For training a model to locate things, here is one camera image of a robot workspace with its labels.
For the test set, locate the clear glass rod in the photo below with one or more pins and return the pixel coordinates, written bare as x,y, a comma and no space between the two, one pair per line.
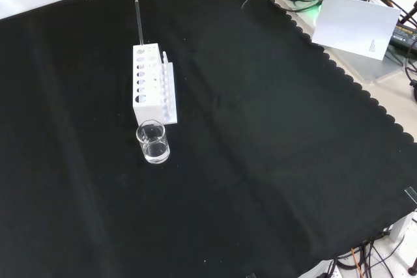
139,24

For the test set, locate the white test tube rack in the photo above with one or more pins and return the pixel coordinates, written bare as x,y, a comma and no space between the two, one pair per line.
146,102

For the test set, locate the black bench cloth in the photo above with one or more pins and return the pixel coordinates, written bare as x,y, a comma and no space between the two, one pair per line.
260,128

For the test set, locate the small clear glass beaker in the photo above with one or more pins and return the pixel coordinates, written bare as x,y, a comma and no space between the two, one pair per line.
157,155

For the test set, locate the black power adapter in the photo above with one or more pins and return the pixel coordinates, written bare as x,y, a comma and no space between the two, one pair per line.
404,35

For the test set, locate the grey tape strip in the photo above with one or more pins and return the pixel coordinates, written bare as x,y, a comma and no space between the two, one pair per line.
411,194

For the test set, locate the white bench bracket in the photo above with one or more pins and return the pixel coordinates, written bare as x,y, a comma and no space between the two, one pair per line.
399,227

